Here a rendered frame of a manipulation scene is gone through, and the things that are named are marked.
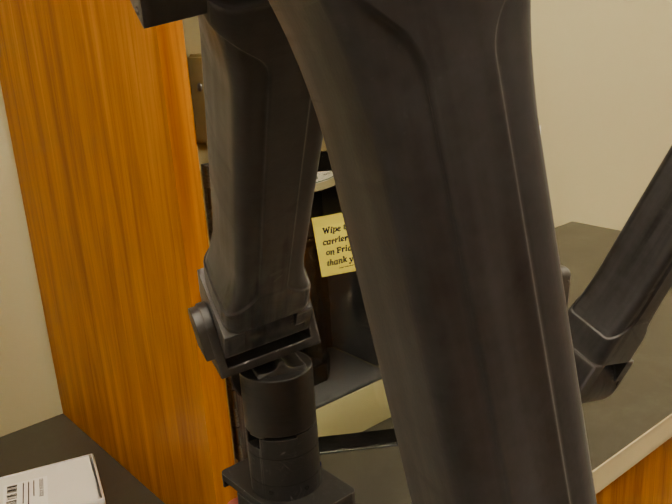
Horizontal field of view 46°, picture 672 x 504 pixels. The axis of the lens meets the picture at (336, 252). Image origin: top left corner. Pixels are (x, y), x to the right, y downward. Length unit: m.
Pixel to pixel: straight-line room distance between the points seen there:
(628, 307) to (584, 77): 1.57
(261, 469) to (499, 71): 0.48
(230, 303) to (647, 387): 0.95
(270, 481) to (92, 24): 0.53
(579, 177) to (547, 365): 2.09
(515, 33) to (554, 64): 1.95
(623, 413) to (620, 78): 1.34
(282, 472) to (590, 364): 0.30
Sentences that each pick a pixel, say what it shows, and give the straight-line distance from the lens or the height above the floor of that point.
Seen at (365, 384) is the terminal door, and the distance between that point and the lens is 1.03.
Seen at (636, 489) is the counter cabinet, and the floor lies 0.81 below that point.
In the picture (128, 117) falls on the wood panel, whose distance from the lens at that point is 0.88.
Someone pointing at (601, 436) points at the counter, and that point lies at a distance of 1.22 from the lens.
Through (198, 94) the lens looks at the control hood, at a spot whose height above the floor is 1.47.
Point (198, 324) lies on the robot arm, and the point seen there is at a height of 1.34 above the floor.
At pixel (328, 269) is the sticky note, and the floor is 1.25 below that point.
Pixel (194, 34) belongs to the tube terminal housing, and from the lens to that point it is 0.92.
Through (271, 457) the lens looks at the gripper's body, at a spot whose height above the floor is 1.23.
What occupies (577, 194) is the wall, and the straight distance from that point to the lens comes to 2.32.
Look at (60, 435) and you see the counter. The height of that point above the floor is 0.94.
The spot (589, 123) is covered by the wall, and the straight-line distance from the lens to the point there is 2.32.
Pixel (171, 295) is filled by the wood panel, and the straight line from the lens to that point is 0.89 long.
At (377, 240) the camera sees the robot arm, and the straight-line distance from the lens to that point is 0.21.
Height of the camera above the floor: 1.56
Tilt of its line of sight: 18 degrees down
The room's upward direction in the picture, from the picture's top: 4 degrees counter-clockwise
